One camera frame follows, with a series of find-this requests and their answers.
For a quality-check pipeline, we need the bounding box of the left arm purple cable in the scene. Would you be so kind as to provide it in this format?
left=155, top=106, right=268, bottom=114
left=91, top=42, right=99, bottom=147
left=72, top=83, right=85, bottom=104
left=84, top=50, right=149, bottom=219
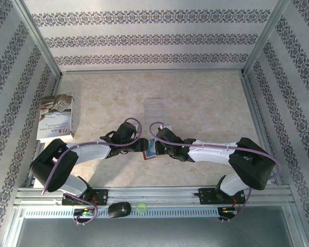
left=42, top=117, right=144, bottom=226

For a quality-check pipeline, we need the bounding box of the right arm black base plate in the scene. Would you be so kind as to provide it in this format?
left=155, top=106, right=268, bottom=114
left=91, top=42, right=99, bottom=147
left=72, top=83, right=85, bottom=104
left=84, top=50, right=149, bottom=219
left=198, top=187, right=246, bottom=205

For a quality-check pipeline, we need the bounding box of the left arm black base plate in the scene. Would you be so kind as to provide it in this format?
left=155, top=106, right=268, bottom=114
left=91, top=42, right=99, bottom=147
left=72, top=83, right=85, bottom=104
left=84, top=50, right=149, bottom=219
left=62, top=189, right=109, bottom=206

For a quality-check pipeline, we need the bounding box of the aluminium frame post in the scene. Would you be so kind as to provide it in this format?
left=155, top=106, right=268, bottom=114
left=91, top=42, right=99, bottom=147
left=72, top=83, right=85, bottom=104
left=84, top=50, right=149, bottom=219
left=12, top=0, right=63, bottom=78
left=243, top=0, right=291, bottom=75

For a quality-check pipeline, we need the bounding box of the green tape roll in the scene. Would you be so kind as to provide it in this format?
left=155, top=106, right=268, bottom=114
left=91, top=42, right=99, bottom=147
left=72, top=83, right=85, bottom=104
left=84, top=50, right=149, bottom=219
left=135, top=202, right=148, bottom=214

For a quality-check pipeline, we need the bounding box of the paperback book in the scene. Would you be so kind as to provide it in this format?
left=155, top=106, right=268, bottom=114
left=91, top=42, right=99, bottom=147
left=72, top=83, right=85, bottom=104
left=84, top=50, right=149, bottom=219
left=37, top=93, right=76, bottom=142

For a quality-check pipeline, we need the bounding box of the small controller board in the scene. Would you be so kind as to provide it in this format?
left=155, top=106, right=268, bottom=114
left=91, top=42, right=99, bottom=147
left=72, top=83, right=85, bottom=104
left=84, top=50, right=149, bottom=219
left=73, top=207, right=98, bottom=217
left=219, top=207, right=238, bottom=216

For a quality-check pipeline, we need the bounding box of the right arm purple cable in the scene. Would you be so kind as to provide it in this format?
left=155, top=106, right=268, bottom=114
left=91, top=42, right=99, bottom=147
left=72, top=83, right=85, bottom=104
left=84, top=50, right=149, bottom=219
left=149, top=122, right=283, bottom=222

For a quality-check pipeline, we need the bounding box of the white slotted cable duct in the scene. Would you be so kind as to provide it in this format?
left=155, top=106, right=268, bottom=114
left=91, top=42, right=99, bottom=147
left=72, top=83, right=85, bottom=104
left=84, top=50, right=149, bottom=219
left=23, top=207, right=219, bottom=219

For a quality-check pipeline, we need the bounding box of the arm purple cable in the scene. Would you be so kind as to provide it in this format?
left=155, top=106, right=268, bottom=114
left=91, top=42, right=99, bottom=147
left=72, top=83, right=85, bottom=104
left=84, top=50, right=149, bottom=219
left=149, top=122, right=283, bottom=222
left=42, top=117, right=144, bottom=226

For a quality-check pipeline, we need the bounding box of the black computer mouse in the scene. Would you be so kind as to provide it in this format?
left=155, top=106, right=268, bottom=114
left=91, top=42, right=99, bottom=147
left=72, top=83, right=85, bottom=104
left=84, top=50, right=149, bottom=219
left=108, top=202, right=132, bottom=219

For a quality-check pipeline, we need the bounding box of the clear plastic sleeve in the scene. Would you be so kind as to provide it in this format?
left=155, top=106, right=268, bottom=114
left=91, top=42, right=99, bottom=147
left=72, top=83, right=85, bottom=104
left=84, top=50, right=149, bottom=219
left=144, top=97, right=167, bottom=125

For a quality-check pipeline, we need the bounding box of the aluminium side rail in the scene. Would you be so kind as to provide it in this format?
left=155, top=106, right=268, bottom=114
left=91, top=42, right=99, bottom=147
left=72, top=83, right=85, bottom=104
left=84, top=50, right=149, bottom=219
left=24, top=76, right=64, bottom=188
left=241, top=73, right=284, bottom=186

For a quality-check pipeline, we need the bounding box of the aluminium rear rail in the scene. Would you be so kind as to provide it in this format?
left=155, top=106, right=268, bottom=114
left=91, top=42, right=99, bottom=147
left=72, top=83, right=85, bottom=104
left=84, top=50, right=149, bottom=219
left=60, top=68, right=245, bottom=76

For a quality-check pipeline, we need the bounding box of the long aluminium mounting rail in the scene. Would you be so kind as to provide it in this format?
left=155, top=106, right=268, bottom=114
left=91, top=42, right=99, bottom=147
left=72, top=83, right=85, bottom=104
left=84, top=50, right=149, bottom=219
left=14, top=186, right=294, bottom=206

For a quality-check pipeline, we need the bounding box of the blue VIP card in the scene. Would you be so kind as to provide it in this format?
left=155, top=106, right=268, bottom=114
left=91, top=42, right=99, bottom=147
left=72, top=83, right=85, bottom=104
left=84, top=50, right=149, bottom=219
left=146, top=138, right=157, bottom=157

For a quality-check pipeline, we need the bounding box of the grey metal panel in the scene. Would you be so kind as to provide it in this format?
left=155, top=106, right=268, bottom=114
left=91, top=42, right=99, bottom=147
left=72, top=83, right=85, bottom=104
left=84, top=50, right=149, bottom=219
left=14, top=217, right=303, bottom=247

